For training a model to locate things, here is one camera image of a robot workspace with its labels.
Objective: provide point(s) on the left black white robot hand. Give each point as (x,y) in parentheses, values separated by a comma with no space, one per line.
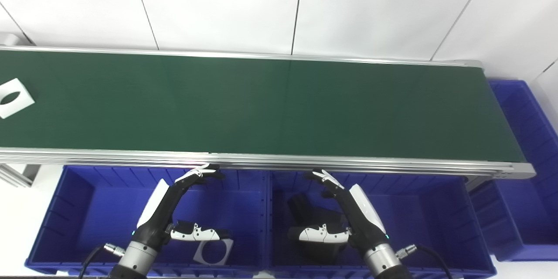
(159,213)

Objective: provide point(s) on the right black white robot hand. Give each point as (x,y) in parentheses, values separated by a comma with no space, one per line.
(362,222)

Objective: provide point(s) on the white square part round hole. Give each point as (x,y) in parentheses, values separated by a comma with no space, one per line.
(26,91)
(197,260)

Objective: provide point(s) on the blue plastic bin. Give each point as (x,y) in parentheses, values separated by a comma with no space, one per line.
(104,213)
(427,226)
(523,139)

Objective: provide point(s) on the black plastic part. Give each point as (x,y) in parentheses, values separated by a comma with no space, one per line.
(305,213)

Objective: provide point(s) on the aluminium conveyor support leg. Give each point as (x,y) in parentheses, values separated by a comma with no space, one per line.
(17,173)

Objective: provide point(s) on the green conveyor belt aluminium frame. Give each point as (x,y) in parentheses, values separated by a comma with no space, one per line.
(261,104)

